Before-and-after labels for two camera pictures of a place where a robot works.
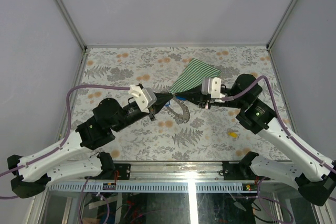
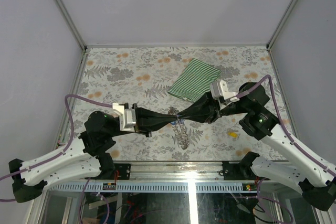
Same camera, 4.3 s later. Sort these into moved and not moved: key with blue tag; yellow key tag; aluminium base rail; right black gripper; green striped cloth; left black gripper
Moved: right black gripper; key with blue tag; left black gripper
Not moved: aluminium base rail; yellow key tag; green striped cloth
